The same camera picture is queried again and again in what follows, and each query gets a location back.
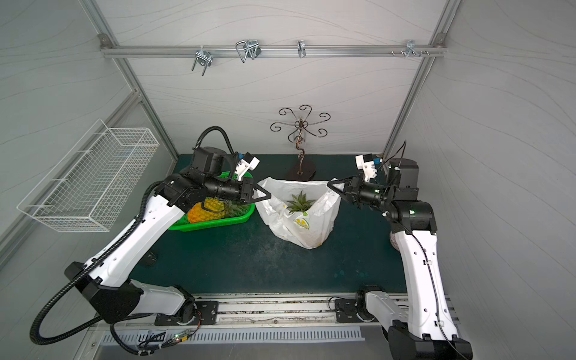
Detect green table mat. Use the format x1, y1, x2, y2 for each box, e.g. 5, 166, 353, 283
130, 154, 428, 296

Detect small metal bracket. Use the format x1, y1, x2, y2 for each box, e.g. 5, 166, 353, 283
296, 40, 306, 59

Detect metal U-bolt clamp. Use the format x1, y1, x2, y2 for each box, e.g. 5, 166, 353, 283
190, 48, 213, 77

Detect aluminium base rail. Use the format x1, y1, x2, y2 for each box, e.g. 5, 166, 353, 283
89, 293, 460, 332

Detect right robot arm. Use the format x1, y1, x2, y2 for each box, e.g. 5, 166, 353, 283
328, 154, 473, 359

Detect aluminium cross rail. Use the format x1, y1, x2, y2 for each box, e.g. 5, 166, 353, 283
100, 43, 448, 59

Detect metal U-bolt hook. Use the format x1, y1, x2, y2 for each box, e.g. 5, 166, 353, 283
235, 40, 262, 63

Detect white plastic bag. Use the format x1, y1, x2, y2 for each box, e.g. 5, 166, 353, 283
256, 177, 341, 250

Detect lying pineapple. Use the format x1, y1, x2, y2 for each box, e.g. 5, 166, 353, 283
186, 198, 251, 224

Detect left controller board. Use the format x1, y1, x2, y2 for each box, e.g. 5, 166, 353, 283
168, 330, 194, 344

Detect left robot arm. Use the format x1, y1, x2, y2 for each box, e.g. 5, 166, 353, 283
65, 147, 272, 324

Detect pineapple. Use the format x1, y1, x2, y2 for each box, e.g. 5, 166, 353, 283
286, 190, 316, 230
186, 198, 251, 224

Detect white wire basket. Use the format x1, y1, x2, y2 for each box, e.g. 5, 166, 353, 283
17, 119, 159, 233

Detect green plastic basket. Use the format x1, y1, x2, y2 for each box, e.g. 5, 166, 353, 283
160, 169, 255, 232

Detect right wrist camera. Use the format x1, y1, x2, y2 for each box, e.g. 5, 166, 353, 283
355, 154, 383, 182

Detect black corrugated cable hose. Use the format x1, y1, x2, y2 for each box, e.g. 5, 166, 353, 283
29, 125, 237, 347

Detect white vented cable duct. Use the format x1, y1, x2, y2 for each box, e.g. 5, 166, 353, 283
118, 326, 365, 346

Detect bronze scroll hanger stand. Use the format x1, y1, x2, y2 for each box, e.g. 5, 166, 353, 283
269, 104, 332, 182

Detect right metal hook clamp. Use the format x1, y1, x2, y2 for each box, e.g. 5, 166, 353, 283
389, 40, 430, 58

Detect ribbed clear glass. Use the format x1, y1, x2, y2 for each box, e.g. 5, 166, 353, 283
389, 232, 399, 251

